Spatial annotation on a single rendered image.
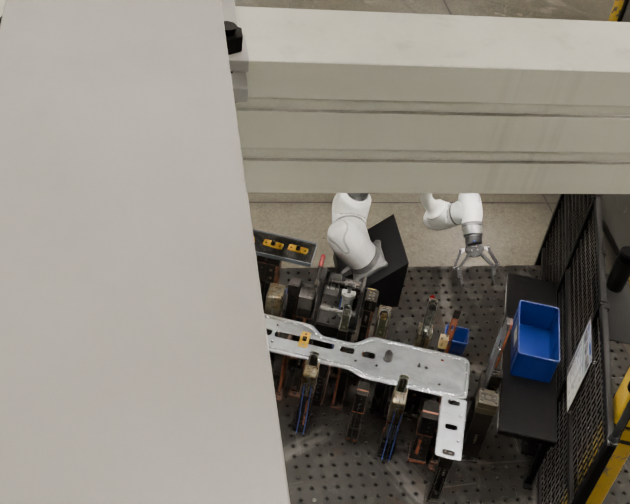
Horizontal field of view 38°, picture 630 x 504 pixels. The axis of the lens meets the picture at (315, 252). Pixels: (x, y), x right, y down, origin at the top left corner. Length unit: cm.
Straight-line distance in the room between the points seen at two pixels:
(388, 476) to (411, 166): 308
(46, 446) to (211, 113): 17
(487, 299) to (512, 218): 176
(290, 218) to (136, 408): 556
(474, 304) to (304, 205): 183
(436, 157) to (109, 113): 36
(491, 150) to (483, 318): 373
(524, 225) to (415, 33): 554
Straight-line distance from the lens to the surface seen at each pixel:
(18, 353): 29
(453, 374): 371
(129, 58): 42
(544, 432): 361
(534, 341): 391
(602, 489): 333
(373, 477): 371
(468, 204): 411
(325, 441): 378
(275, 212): 585
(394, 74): 64
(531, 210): 635
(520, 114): 69
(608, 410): 305
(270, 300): 376
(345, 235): 410
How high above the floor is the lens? 370
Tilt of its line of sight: 41 degrees down
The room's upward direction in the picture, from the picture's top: 9 degrees clockwise
